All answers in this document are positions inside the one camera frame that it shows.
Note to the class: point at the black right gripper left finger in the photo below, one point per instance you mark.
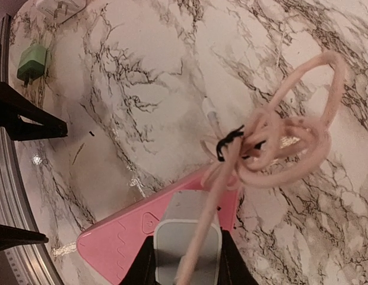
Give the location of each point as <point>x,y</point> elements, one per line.
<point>142,270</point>

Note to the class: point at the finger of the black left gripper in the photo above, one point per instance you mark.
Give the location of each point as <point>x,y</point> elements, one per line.
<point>12,236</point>
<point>23,121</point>

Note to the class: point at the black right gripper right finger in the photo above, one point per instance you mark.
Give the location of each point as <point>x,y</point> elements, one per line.
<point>233,269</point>

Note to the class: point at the pink triangular power strip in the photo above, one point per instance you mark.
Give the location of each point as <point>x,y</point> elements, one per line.
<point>121,237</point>

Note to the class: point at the white charger with pink cable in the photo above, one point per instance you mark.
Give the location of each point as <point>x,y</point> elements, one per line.
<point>267,151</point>

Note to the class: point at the green plug adapter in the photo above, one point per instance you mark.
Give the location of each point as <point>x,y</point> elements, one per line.
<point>32,64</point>

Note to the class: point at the white cube adapter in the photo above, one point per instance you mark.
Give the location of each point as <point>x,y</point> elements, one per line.
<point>58,11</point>

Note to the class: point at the aluminium front rail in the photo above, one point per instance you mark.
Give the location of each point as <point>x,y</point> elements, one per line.
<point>31,264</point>

